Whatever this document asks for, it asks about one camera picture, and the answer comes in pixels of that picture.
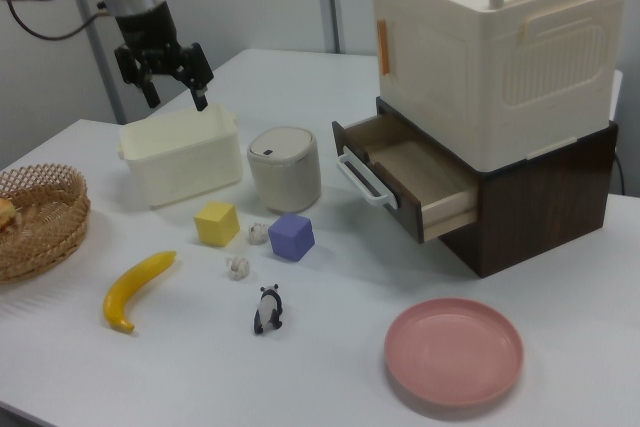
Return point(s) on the yellow banana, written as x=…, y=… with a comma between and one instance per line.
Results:
x=135, y=282

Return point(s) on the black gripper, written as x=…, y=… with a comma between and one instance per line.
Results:
x=150, y=39

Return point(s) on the pink plate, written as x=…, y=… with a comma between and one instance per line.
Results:
x=452, y=352

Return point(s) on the panda figurine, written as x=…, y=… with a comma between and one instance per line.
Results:
x=267, y=309

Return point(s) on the dark wooden drawer cabinet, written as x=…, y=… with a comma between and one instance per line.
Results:
x=540, y=207

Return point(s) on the wicker basket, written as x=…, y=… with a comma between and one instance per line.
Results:
x=55, y=227

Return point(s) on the crumpled paper ball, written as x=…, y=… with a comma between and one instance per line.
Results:
x=257, y=233
x=237, y=268

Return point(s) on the crumpled paper ball upper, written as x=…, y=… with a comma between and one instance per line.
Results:
x=257, y=233

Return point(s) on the orange tape strip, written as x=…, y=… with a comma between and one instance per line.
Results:
x=384, y=47

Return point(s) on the purple cube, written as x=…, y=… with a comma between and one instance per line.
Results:
x=290, y=239

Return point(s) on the bread piece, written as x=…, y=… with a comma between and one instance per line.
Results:
x=7, y=214

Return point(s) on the cream open plastic bin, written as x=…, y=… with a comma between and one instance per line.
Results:
x=185, y=167

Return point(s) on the beige lidded trash can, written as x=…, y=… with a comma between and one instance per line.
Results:
x=285, y=177

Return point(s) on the yellow cube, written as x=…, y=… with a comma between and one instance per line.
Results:
x=215, y=227

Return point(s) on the crumpled paper ball lower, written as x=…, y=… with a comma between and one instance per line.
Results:
x=237, y=268

